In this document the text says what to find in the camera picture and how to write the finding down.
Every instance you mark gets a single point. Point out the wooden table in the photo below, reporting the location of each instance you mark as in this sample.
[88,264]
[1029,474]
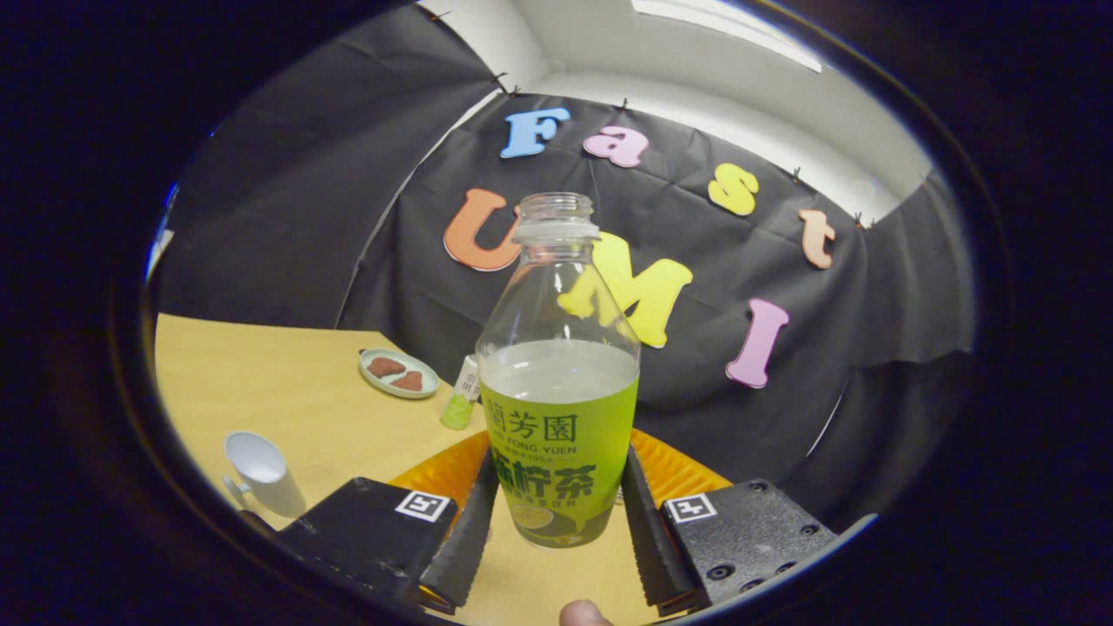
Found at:
[304,391]

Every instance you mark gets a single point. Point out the brown food piece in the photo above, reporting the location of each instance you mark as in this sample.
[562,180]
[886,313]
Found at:
[407,382]
[385,367]

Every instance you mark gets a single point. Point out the green label juice bottle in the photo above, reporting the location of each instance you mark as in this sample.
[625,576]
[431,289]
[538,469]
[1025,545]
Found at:
[561,435]

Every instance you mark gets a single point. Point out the pale green plate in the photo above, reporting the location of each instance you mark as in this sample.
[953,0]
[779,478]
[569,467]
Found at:
[376,382]

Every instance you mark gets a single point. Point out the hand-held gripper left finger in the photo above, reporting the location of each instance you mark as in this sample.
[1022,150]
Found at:
[461,548]

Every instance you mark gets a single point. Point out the small white green bottle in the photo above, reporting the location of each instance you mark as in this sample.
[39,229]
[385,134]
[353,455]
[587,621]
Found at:
[461,396]

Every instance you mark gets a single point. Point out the white cup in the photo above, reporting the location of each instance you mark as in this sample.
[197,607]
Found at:
[265,478]

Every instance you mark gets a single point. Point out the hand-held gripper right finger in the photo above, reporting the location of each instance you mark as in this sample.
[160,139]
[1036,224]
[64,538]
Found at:
[648,539]

